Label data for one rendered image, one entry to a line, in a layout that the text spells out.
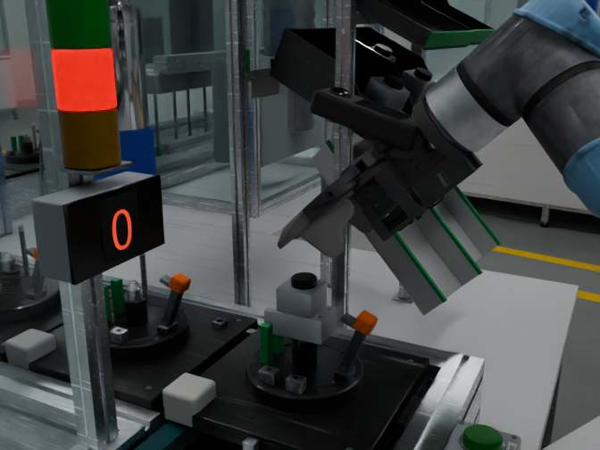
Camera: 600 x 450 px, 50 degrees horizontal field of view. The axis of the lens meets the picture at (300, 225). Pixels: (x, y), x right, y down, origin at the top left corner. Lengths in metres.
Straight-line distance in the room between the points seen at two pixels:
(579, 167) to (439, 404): 0.36
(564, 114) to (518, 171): 4.24
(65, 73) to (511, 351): 0.83
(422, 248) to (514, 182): 3.82
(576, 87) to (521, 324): 0.74
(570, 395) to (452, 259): 1.81
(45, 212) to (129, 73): 1.03
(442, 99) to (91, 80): 0.30
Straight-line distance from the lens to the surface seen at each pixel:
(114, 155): 0.60
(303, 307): 0.73
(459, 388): 0.83
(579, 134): 0.55
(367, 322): 0.72
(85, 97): 0.58
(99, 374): 0.71
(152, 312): 0.95
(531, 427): 0.97
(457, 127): 0.60
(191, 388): 0.76
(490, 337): 1.18
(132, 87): 1.59
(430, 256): 1.02
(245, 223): 1.00
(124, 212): 0.61
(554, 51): 0.58
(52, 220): 0.58
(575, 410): 2.70
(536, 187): 4.78
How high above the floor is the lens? 1.38
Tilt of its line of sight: 18 degrees down
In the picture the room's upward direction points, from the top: straight up
